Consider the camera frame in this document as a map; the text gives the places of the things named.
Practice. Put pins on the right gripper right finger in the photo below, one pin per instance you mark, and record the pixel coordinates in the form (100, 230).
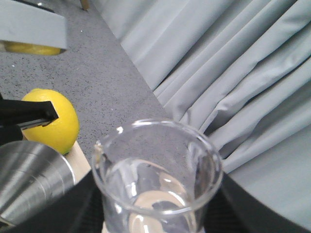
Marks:
(233, 210)

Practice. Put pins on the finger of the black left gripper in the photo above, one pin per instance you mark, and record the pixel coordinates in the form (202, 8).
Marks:
(26, 114)

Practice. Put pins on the glass beaker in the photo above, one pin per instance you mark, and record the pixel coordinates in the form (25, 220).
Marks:
(156, 176)

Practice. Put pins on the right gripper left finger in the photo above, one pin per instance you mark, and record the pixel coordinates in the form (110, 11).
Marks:
(79, 211)

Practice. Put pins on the grey curtain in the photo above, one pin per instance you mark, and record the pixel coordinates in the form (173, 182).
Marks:
(239, 71)

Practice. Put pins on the yellow lemon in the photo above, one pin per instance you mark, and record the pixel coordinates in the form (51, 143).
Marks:
(62, 133)

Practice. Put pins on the steel double jigger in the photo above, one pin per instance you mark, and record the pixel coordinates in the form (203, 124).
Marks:
(32, 176)

